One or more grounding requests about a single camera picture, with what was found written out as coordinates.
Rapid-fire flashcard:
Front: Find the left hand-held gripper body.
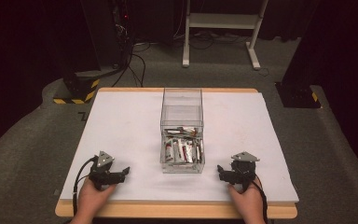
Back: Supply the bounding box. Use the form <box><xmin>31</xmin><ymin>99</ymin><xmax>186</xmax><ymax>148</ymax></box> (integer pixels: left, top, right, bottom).
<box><xmin>88</xmin><ymin>150</ymin><xmax>123</xmax><ymax>191</ymax></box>

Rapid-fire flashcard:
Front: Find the clear plastic drawer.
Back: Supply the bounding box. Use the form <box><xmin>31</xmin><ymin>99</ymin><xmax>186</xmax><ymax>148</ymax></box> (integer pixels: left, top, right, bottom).
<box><xmin>159</xmin><ymin>120</ymin><xmax>206</xmax><ymax>175</ymax></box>

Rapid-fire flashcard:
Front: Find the black yellow striped stand base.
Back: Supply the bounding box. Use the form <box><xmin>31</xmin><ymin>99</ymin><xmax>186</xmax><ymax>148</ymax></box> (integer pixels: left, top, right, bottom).
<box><xmin>52</xmin><ymin>70</ymin><xmax>102</xmax><ymax>105</ymax></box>

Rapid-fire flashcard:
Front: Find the white foam board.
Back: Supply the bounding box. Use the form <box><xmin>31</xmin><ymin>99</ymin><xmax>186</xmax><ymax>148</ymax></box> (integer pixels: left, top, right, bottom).
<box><xmin>59</xmin><ymin>91</ymin><xmax>300</xmax><ymax>204</ymax></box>

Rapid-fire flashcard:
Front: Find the wooden table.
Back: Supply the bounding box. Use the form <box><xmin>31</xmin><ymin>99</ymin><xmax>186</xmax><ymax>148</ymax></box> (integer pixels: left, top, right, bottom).
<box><xmin>54</xmin><ymin>87</ymin><xmax>298</xmax><ymax>220</ymax></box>

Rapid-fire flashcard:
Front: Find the clear plastic drawer housing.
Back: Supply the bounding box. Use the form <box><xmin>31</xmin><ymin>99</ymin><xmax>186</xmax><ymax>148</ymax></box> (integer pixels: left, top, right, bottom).
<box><xmin>160</xmin><ymin>87</ymin><xmax>205</xmax><ymax>129</ymax></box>

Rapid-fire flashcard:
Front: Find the person's left hand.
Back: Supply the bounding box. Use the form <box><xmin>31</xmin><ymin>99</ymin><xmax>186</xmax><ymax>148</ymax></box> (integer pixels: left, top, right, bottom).
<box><xmin>70</xmin><ymin>178</ymin><xmax>117</xmax><ymax>224</ymax></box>

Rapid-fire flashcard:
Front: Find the right hand-held gripper cable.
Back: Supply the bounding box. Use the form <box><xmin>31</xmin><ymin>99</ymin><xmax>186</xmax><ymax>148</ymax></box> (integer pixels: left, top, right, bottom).
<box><xmin>250</xmin><ymin>175</ymin><xmax>269</xmax><ymax>224</ymax></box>

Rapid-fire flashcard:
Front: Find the pile of small packets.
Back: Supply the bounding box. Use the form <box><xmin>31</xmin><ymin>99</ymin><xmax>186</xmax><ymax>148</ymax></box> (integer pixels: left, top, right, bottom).
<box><xmin>163</xmin><ymin>126</ymin><xmax>204</xmax><ymax>164</ymax></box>

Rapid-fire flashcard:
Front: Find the white metal stand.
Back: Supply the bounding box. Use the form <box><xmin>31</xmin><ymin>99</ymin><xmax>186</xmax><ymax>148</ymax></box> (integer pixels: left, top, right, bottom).
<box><xmin>182</xmin><ymin>0</ymin><xmax>269</xmax><ymax>71</ymax></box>

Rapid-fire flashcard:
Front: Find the hand-held gripper cable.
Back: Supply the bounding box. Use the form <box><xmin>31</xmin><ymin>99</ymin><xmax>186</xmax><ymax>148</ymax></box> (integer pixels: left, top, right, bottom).
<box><xmin>72</xmin><ymin>156</ymin><xmax>99</xmax><ymax>217</ymax></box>
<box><xmin>250</xmin><ymin>175</ymin><xmax>269</xmax><ymax>224</ymax></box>

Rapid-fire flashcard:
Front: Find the left hand-held gripper cable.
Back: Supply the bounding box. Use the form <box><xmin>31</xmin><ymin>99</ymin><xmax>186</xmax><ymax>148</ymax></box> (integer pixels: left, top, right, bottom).
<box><xmin>72</xmin><ymin>156</ymin><xmax>99</xmax><ymax>217</ymax></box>

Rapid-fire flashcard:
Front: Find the dark equipment rack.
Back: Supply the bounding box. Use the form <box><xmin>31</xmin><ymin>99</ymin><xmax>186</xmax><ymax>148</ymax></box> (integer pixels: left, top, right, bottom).
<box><xmin>79</xmin><ymin>0</ymin><xmax>135</xmax><ymax>71</ymax></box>

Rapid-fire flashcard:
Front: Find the black floor cable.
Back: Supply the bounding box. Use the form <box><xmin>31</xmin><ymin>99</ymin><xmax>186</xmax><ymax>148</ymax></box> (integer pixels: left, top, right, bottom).
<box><xmin>111</xmin><ymin>43</ymin><xmax>152</xmax><ymax>89</ymax></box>

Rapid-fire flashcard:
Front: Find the person's right hand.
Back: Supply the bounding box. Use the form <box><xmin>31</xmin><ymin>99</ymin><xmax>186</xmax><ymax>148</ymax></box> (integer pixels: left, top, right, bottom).
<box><xmin>227</xmin><ymin>176</ymin><xmax>267</xmax><ymax>224</ymax></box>

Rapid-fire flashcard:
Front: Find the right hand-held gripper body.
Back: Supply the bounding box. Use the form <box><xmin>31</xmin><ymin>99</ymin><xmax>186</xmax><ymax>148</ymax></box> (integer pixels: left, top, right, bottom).
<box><xmin>227</xmin><ymin>151</ymin><xmax>261</xmax><ymax>191</ymax></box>

